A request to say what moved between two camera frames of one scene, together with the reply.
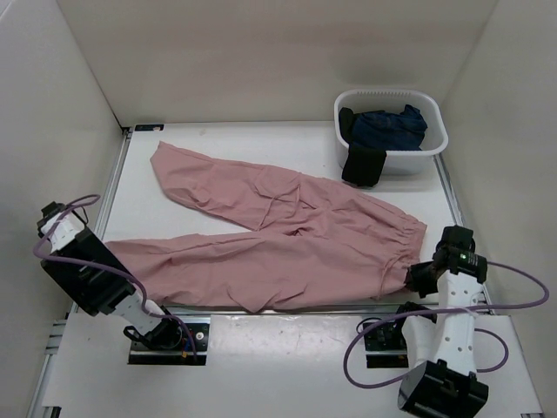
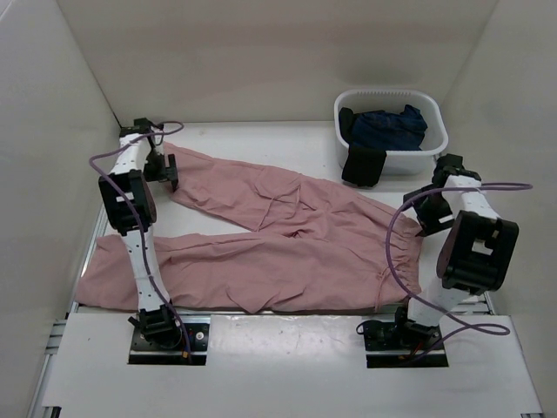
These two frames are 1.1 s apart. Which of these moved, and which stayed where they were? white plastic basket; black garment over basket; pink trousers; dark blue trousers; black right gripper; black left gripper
Moved: black right gripper; black left gripper
Stayed: dark blue trousers; black garment over basket; pink trousers; white plastic basket
